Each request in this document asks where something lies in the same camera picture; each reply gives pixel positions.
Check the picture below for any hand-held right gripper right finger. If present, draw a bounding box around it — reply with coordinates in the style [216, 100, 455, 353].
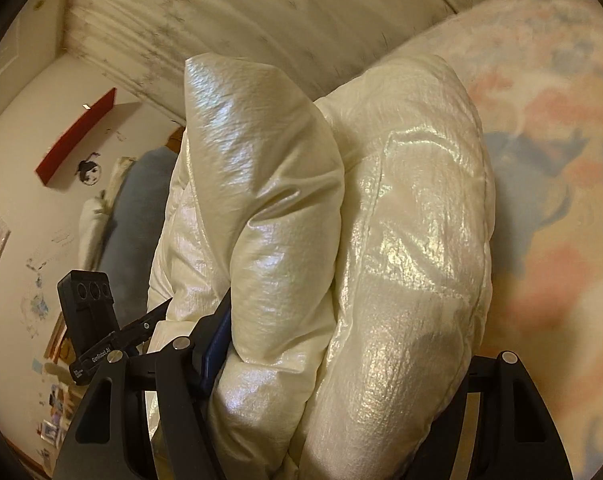
[406, 350, 577, 480]

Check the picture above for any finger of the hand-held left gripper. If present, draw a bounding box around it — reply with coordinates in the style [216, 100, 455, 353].
[116, 297, 175, 356]

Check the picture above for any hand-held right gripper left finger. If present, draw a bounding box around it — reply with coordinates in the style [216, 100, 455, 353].
[54, 305, 232, 480]

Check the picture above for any white shiny puffer jacket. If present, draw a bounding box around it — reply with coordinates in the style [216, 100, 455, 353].
[146, 52, 497, 480]

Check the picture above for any white folded cloth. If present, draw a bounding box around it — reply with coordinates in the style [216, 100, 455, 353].
[78, 156, 135, 271]

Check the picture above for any blue-grey pillow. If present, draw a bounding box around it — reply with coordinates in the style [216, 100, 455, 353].
[102, 149, 182, 311]

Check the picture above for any bed with floral cover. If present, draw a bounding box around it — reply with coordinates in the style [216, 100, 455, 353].
[381, 0, 603, 480]

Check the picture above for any beige patterned curtain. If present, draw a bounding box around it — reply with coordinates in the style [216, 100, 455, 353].
[56, 0, 537, 126]

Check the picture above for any black face wall sticker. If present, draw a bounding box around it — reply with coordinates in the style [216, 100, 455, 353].
[76, 159, 102, 186]

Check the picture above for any red wall shelf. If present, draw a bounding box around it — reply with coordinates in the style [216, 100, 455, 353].
[36, 87, 118, 187]

